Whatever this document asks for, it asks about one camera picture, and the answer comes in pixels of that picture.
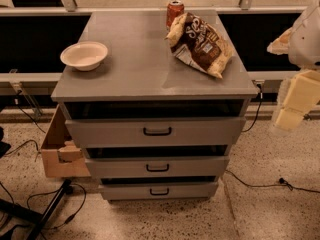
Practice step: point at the grey drawer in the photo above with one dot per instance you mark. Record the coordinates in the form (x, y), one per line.
(103, 133)
(158, 191)
(157, 167)

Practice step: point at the brown chip bag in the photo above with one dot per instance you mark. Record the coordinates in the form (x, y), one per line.
(199, 45)

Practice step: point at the orange soda can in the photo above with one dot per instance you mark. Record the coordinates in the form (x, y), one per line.
(174, 9)

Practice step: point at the grey top drawer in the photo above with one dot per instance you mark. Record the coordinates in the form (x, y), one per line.
(103, 133)

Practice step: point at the grey drawer cabinet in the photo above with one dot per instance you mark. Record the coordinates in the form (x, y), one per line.
(140, 79)

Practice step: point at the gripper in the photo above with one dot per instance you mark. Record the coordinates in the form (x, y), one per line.
(306, 45)

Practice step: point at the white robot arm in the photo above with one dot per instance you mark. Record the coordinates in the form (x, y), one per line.
(301, 42)

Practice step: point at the grey bottom drawer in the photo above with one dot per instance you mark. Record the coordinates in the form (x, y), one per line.
(158, 191)

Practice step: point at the black tripod stand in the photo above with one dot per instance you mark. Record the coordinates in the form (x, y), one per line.
(38, 220)

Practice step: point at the cardboard box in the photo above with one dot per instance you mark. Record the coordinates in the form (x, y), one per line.
(60, 156)

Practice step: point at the white paper bowl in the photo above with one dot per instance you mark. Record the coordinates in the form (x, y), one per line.
(84, 56)

